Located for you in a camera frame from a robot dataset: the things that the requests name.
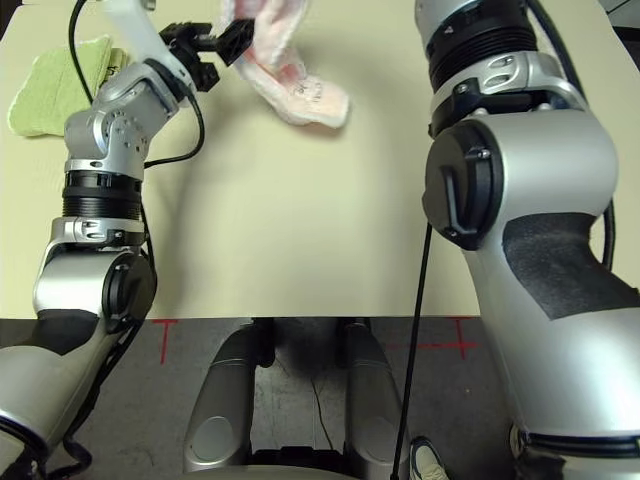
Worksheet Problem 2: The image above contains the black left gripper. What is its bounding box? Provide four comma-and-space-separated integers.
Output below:
159, 18, 257, 94

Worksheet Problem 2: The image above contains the pink towel with duck embroidery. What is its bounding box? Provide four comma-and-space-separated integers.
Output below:
222, 0, 352, 129

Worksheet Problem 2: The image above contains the folded green towel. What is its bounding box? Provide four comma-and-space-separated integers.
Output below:
7, 33, 131, 139

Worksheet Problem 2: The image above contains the silver left robot leg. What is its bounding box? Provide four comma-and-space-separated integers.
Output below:
182, 319, 274, 474

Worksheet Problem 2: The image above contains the silver robot leg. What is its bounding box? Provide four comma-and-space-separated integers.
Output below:
343, 319, 417, 476
182, 319, 274, 474

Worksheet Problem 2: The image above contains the silver right robot leg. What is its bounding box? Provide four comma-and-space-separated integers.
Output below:
343, 319, 417, 476

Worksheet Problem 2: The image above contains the white sneaker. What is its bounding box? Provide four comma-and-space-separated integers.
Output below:
408, 435, 449, 480

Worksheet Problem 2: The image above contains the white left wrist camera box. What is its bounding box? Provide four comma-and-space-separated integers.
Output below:
102, 0, 174, 66

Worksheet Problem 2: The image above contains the thin black floor cable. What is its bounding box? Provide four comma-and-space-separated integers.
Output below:
310, 378, 335, 452

